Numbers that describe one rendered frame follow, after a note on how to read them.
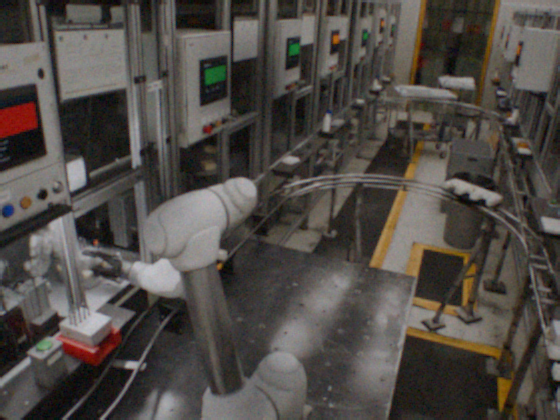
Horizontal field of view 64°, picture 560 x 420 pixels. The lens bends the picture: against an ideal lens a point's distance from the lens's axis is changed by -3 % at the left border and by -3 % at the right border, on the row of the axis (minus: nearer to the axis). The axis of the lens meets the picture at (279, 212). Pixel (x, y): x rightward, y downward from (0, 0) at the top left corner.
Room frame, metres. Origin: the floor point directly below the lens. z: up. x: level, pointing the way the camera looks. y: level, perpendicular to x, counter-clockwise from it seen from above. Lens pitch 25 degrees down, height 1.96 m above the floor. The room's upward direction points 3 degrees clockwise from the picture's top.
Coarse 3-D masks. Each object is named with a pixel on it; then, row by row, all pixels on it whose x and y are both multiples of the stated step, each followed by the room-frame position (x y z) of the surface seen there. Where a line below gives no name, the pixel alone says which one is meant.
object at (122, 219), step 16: (128, 192) 1.84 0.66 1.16; (112, 208) 1.78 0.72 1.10; (128, 208) 1.80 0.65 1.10; (96, 224) 1.99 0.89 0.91; (112, 224) 1.79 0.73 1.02; (128, 224) 1.79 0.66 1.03; (112, 240) 1.78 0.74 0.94; (128, 240) 1.78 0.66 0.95; (128, 304) 1.73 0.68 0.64; (144, 304) 1.84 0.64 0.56
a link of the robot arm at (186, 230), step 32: (192, 192) 1.09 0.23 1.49; (160, 224) 0.97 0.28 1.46; (192, 224) 0.99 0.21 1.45; (224, 224) 1.07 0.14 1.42; (160, 256) 0.96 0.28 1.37; (192, 256) 0.97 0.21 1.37; (192, 288) 0.98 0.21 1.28; (192, 320) 0.97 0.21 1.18; (224, 320) 0.98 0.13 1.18; (224, 352) 0.95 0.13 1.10; (224, 384) 0.92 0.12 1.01; (224, 416) 0.88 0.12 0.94; (256, 416) 0.91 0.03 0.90
